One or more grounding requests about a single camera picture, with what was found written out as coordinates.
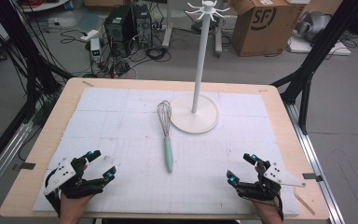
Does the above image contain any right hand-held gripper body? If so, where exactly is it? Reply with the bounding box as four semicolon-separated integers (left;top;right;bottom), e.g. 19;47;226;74
237;160;308;202

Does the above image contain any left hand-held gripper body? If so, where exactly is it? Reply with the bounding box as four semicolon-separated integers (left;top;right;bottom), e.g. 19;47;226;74
43;154;117;200

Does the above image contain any whisk with mint green handle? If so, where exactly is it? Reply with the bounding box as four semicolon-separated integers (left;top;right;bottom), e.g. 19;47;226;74
156;100;174;174

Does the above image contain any white rack stand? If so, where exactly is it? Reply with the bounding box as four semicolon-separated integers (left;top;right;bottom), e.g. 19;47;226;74
170;0;231;135

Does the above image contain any person's left hand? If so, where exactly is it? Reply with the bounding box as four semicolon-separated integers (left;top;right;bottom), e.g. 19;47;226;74
58;191;95;224

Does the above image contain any person's right hand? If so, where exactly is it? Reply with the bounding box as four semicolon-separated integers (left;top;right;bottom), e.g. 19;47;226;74
251;199;283;224

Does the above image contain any white grid mat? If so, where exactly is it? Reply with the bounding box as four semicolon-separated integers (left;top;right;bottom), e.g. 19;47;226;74
32;87;301;217

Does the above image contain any thin wooden strip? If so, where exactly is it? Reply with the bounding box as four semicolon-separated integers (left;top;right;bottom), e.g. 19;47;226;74
294;192;316;217

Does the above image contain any small white device green display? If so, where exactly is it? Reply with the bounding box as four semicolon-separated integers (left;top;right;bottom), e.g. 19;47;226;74
89;37;102;63

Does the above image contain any white power strip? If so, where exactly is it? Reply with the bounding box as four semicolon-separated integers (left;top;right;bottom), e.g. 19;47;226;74
79;29;100;42

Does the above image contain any brown cardboard box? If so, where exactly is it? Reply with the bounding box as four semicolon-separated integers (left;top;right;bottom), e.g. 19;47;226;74
230;0;308;58

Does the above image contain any large black computer tower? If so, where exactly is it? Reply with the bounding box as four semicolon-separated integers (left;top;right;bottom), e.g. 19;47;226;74
103;5;135;58

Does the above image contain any white stand leg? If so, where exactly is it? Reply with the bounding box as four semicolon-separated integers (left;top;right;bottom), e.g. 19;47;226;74
213;12;224;54
161;0;173;49

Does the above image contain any white flat board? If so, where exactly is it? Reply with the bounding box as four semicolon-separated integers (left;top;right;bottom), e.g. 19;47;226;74
287;36;352;57

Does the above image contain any slim black computer tower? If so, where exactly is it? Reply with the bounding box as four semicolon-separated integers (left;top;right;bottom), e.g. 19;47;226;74
132;4;154;49

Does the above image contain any grey bundled cover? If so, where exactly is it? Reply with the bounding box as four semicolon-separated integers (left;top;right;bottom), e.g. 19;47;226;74
294;10;333;42

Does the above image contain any round white table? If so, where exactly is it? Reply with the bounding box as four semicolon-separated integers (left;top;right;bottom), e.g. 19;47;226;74
20;0;71;13

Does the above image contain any aluminium rail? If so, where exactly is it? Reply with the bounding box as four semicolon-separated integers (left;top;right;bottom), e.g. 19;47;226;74
283;102;346;224
0;120;34;204

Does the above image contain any black metal frame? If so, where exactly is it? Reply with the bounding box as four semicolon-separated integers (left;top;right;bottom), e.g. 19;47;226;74
0;0;74;180
270;0;358;136

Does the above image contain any coiled black cable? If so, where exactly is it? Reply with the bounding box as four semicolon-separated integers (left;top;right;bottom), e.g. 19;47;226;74
145;46;172;63

